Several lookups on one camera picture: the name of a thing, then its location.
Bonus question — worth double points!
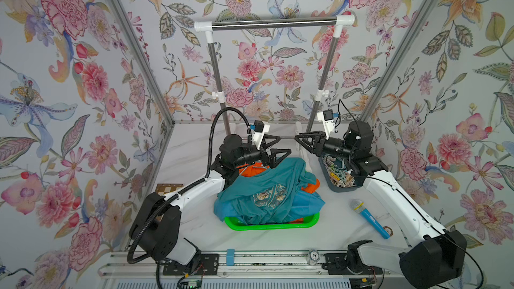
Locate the teal embroidered t-shirt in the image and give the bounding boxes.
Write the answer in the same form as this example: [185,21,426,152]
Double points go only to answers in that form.
[217,157,317,218]

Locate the blue garment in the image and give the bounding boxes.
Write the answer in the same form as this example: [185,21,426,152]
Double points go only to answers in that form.
[214,191,325,225]

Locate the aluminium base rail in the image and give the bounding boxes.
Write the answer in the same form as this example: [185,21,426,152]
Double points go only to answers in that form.
[99,250,410,288]

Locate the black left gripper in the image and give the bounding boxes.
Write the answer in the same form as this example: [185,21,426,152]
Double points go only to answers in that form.
[231,138,289,170]

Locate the dark teal clothespin bin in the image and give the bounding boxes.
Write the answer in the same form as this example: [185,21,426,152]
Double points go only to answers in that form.
[319,155,363,193]

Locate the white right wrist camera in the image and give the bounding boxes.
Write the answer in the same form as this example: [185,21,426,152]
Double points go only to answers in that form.
[316,109,335,140]

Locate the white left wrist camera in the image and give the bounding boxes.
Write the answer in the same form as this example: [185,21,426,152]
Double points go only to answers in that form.
[250,120,270,150]

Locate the bright green plastic tray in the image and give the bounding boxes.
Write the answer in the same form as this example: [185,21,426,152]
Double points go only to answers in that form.
[224,211,321,231]

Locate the orange garment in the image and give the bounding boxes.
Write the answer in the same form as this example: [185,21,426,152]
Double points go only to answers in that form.
[238,162,320,194]

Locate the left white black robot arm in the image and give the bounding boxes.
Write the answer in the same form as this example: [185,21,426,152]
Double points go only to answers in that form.
[127,107,292,264]

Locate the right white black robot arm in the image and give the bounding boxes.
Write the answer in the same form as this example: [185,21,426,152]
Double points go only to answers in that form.
[294,100,472,288]

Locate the metal clothes rack white joints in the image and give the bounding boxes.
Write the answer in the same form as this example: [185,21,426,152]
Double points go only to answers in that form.
[193,13,356,141]

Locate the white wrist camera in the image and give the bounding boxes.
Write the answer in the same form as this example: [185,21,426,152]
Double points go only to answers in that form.
[250,120,270,150]
[316,109,335,140]

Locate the blue toy microphone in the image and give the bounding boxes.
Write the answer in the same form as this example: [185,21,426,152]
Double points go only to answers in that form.
[350,199,390,239]

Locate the wooden chessboard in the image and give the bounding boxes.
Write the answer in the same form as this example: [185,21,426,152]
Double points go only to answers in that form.
[155,183,183,196]

